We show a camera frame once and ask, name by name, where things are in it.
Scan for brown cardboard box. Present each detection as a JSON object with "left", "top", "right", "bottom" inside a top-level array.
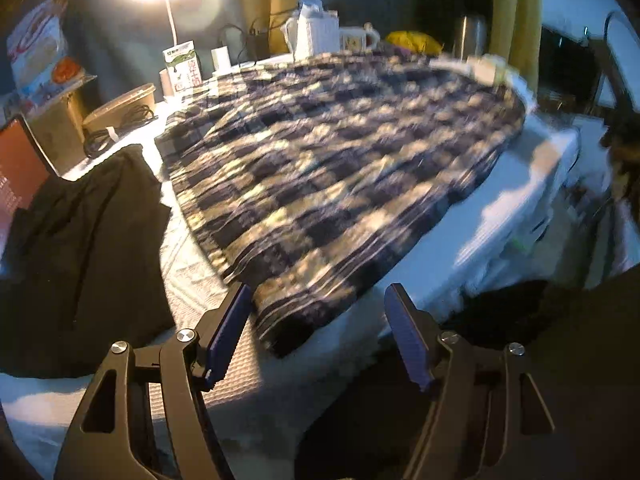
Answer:
[{"left": 27, "top": 91, "right": 87, "bottom": 174}]

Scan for tablet with red screen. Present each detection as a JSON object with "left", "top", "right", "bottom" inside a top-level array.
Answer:
[{"left": 0, "top": 114, "right": 58, "bottom": 247}]

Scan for green white milk carton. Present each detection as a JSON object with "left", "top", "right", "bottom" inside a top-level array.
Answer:
[{"left": 163, "top": 40, "right": 203, "bottom": 93}]

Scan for snack chips bag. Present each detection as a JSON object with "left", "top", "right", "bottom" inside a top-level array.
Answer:
[{"left": 6, "top": 0, "right": 94, "bottom": 114}]

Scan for yellow tissue box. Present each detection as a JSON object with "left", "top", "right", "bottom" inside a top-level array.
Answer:
[{"left": 466, "top": 54, "right": 518, "bottom": 86}]

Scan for white perforated basket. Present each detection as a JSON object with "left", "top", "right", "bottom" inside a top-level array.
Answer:
[{"left": 280, "top": 0, "right": 340, "bottom": 60}]

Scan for yellow curtain right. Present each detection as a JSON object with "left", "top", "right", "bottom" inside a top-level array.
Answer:
[{"left": 488, "top": 0, "right": 541, "bottom": 93}]

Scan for black folded garment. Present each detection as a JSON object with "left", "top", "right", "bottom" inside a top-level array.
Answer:
[{"left": 1, "top": 144, "right": 175, "bottom": 379}]

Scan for stainless steel tumbler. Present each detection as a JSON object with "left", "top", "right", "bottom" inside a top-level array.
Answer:
[{"left": 452, "top": 15, "right": 487, "bottom": 60}]

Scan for yellow cartoon pouch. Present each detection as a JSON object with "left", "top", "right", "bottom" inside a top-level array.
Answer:
[{"left": 385, "top": 30, "right": 444, "bottom": 56}]

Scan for black power adapter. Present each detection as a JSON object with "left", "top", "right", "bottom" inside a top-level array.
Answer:
[{"left": 246, "top": 30, "right": 270, "bottom": 62}]

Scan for white bear mug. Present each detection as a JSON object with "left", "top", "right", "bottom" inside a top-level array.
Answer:
[{"left": 338, "top": 23, "right": 381, "bottom": 52}]

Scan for coiled black cable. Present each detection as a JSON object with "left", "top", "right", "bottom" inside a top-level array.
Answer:
[{"left": 81, "top": 104, "right": 158, "bottom": 161}]

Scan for white charger plug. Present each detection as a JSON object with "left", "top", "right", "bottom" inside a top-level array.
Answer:
[{"left": 210, "top": 46, "right": 232, "bottom": 73}]

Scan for plaid checkered pants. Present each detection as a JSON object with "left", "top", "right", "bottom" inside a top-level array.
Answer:
[{"left": 155, "top": 51, "right": 527, "bottom": 358}]

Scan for tan plastic food container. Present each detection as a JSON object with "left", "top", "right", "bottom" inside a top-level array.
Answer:
[{"left": 82, "top": 84, "right": 155, "bottom": 133}]

